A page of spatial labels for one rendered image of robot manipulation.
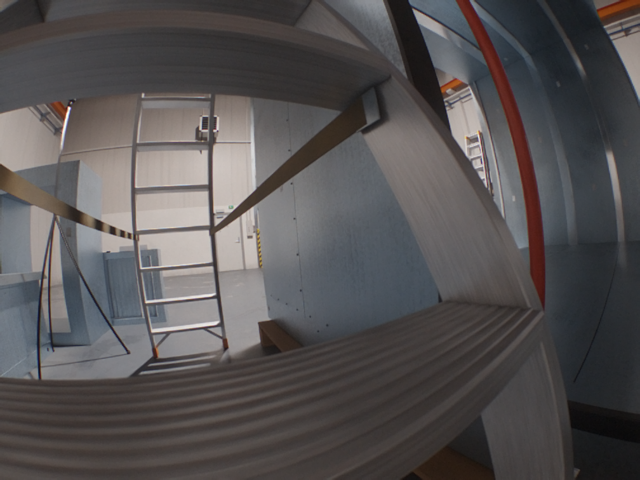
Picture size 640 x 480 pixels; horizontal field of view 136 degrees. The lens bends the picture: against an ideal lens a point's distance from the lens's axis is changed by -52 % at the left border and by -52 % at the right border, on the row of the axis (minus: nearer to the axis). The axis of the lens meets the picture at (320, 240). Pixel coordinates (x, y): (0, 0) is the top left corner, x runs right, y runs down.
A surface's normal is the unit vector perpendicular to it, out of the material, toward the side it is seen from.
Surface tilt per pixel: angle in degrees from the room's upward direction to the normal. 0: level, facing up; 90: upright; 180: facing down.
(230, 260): 90
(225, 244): 90
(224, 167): 90
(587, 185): 90
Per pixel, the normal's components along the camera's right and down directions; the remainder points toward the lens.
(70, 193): 0.42, -0.05
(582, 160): -0.90, 0.07
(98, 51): 0.09, 1.00
